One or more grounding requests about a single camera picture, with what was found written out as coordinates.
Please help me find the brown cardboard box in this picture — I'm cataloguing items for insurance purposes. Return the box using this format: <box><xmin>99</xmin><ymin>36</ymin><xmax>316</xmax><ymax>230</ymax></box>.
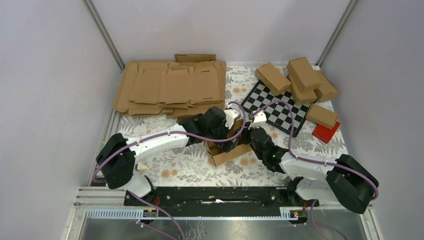
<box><xmin>204</xmin><ymin>133</ymin><xmax>252</xmax><ymax>167</ymax></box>

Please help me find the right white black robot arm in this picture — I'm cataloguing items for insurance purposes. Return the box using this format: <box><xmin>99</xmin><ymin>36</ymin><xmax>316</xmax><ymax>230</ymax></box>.
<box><xmin>243</xmin><ymin>127</ymin><xmax>379</xmax><ymax>214</ymax></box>

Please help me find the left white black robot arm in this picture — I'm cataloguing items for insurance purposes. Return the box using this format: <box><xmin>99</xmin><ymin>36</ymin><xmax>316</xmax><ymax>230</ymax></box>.
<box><xmin>96</xmin><ymin>107</ymin><xmax>241</xmax><ymax>206</ymax></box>

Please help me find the folded brown box far left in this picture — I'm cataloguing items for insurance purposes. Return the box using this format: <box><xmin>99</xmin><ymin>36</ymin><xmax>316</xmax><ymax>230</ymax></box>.
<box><xmin>255</xmin><ymin>62</ymin><xmax>292</xmax><ymax>96</ymax></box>

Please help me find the folded brown box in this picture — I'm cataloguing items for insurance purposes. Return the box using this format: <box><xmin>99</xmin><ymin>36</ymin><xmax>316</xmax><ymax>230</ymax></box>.
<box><xmin>305</xmin><ymin>103</ymin><xmax>339</xmax><ymax>129</ymax></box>
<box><xmin>255</xmin><ymin>62</ymin><xmax>292</xmax><ymax>96</ymax></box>
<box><xmin>286</xmin><ymin>57</ymin><xmax>322</xmax><ymax>92</ymax></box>
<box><xmin>287</xmin><ymin>74</ymin><xmax>317</xmax><ymax>105</ymax></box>
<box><xmin>314</xmin><ymin>70</ymin><xmax>339</xmax><ymax>102</ymax></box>

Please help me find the folded brown box middle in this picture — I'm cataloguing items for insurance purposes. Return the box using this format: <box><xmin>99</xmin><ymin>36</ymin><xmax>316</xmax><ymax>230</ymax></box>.
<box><xmin>287</xmin><ymin>74</ymin><xmax>317</xmax><ymax>105</ymax></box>

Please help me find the red box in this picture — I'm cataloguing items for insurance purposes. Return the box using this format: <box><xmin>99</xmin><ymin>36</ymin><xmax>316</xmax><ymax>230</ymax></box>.
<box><xmin>312</xmin><ymin>121</ymin><xmax>341</xmax><ymax>144</ymax></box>

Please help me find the folded brown box near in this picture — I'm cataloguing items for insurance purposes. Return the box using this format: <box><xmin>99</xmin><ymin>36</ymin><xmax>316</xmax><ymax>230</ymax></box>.
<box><xmin>305</xmin><ymin>103</ymin><xmax>339</xmax><ymax>129</ymax></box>

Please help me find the folded brown box top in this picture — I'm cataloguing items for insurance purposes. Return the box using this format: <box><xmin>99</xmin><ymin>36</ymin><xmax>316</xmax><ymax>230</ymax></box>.
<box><xmin>286</xmin><ymin>57</ymin><xmax>322</xmax><ymax>92</ymax></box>

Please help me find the folded brown box right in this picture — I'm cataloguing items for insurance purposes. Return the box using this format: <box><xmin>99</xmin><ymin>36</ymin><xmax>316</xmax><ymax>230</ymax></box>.
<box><xmin>314</xmin><ymin>70</ymin><xmax>339</xmax><ymax>102</ymax></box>

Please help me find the black white checkerboard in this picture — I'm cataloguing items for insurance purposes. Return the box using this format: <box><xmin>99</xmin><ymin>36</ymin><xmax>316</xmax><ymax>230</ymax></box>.
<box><xmin>241</xmin><ymin>81</ymin><xmax>312</xmax><ymax>138</ymax></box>

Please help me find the floral patterned table mat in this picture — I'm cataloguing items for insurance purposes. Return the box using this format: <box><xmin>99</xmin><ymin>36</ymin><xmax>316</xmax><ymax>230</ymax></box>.
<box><xmin>112</xmin><ymin>66</ymin><xmax>349</xmax><ymax>187</ymax></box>

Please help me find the stack of flat cardboard blanks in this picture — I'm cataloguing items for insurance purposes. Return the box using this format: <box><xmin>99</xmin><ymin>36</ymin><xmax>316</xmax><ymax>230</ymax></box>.
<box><xmin>112</xmin><ymin>54</ymin><xmax>227</xmax><ymax>118</ymax></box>

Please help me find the yellow green small tool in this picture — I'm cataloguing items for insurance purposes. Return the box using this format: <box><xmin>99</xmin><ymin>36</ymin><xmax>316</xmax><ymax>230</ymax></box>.
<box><xmin>136</xmin><ymin>162</ymin><xmax>149</xmax><ymax>172</ymax></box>

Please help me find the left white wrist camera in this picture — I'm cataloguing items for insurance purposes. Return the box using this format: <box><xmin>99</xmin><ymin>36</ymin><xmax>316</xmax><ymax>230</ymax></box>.
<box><xmin>224</xmin><ymin>108</ymin><xmax>241</xmax><ymax>129</ymax></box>

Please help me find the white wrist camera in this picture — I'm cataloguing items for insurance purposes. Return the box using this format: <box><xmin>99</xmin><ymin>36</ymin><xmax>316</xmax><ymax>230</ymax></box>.
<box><xmin>224</xmin><ymin>108</ymin><xmax>241</xmax><ymax>129</ymax></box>
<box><xmin>248</xmin><ymin>111</ymin><xmax>267</xmax><ymax>129</ymax></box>

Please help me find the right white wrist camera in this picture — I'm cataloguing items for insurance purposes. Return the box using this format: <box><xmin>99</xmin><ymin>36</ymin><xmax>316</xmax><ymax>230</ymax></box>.
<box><xmin>248</xmin><ymin>111</ymin><xmax>267</xmax><ymax>129</ymax></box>

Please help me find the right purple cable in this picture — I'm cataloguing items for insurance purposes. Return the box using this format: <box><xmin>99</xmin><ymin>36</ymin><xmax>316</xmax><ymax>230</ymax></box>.
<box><xmin>250</xmin><ymin>100</ymin><xmax>380</xmax><ymax>240</ymax></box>

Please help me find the purple cable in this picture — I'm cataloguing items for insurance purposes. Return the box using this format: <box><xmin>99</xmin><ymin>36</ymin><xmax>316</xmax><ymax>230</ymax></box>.
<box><xmin>250</xmin><ymin>100</ymin><xmax>380</xmax><ymax>240</ymax></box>
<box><xmin>92</xmin><ymin>101</ymin><xmax>248</xmax><ymax>240</ymax></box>

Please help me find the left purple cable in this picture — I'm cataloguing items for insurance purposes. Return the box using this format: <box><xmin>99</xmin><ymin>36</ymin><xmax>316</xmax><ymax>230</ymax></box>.
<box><xmin>92</xmin><ymin>101</ymin><xmax>248</xmax><ymax>240</ymax></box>

